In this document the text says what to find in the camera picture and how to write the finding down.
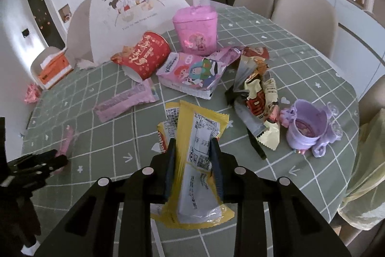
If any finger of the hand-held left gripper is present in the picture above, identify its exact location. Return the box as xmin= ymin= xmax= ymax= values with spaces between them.
xmin=7 ymin=149 xmax=59 ymax=169
xmin=42 ymin=155 xmax=69 ymax=176

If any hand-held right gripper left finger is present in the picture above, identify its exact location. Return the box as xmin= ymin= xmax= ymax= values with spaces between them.
xmin=34 ymin=138 xmax=176 ymax=257

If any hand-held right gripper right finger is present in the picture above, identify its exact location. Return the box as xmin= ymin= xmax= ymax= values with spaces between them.
xmin=210 ymin=139 xmax=351 ymax=257

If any small pink candy wrapper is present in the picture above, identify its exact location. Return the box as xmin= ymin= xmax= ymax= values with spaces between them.
xmin=52 ymin=125 xmax=76 ymax=175

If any yellow red label snack wrapper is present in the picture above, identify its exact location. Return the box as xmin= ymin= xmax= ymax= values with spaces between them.
xmin=156 ymin=103 xmax=181 ymax=155

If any yellow white snack wrapper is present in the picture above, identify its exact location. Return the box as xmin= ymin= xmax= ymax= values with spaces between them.
xmin=150 ymin=100 xmax=236 ymax=230

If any trash bin with yellow bag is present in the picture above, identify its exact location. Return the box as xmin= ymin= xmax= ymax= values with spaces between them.
xmin=337 ymin=108 xmax=385 ymax=231

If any dark long wrapper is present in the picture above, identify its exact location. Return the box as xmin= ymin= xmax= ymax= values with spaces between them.
xmin=225 ymin=85 xmax=268 ymax=160

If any crumpled pink wrapper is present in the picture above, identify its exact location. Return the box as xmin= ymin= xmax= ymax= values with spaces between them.
xmin=23 ymin=83 xmax=43 ymax=105

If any brown gold snack wrapper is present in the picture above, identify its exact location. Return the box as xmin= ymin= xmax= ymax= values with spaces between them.
xmin=243 ymin=73 xmax=282 ymax=152

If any long pink snack wrapper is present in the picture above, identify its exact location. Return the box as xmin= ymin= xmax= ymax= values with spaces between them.
xmin=93 ymin=79 xmax=160 ymax=123

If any orange tissue box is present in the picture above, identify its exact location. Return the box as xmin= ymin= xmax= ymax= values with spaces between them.
xmin=38 ymin=52 xmax=74 ymax=89

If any pink cartoon tissue pack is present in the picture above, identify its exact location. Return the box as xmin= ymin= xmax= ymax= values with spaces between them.
xmin=156 ymin=47 xmax=242 ymax=100

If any purple toy carriage cup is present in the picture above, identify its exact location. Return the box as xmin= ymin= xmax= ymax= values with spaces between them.
xmin=279 ymin=99 xmax=344 ymax=159

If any crumpled white tissue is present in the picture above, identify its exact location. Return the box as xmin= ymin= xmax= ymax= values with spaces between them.
xmin=75 ymin=58 xmax=97 ymax=70

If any silver foil wrapper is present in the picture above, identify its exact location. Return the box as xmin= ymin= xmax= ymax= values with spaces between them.
xmin=232 ymin=57 xmax=269 ymax=92

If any red paper noodle cup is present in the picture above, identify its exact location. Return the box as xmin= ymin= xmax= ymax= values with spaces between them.
xmin=111 ymin=31 xmax=172 ymax=83

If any red foil wrapper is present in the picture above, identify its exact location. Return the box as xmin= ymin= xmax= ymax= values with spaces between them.
xmin=240 ymin=46 xmax=270 ymax=61

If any green checked tablecloth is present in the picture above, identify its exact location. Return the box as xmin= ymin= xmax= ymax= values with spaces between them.
xmin=18 ymin=1 xmax=360 ymax=257

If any dark door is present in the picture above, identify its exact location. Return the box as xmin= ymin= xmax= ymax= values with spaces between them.
xmin=26 ymin=0 xmax=66 ymax=50

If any pink lidded plastic bin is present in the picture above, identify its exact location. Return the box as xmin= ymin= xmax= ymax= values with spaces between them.
xmin=172 ymin=0 xmax=219 ymax=56

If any white cartoon food cover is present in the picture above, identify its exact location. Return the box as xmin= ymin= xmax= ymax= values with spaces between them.
xmin=67 ymin=0 xmax=209 ymax=65

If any white sideboard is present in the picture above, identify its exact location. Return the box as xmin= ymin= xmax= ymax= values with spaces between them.
xmin=248 ymin=0 xmax=385 ymax=101

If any small wall picture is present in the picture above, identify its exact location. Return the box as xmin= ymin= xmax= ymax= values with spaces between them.
xmin=58 ymin=3 xmax=73 ymax=23

